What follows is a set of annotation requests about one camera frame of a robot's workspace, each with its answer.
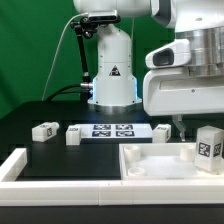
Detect green backdrop curtain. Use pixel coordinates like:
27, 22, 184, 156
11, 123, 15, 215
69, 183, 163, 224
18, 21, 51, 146
0, 0, 224, 120

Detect white square tabletop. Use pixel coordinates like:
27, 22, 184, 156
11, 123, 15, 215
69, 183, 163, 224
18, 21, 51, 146
119, 143, 224, 180

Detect black base cables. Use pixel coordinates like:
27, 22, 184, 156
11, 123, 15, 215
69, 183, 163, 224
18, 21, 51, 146
43, 83, 90, 102

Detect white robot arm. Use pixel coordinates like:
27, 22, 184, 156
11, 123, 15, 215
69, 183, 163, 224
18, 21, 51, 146
73, 0, 224, 130

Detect white marker base plate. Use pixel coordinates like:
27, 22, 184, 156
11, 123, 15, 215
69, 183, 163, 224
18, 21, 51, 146
81, 123, 152, 138

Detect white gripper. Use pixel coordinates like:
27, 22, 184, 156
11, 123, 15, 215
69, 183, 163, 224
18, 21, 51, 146
143, 39, 224, 142

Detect white U-shaped fence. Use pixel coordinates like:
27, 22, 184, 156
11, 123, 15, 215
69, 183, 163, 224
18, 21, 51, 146
0, 148, 224, 206

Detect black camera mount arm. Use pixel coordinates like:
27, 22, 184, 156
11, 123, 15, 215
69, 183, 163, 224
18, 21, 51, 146
70, 20, 97, 89

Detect grey camera on mount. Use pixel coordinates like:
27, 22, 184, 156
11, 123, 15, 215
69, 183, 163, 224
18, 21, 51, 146
83, 10, 120, 24

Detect white camera cable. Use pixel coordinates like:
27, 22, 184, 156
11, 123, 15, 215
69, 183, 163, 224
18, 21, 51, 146
41, 12, 90, 102

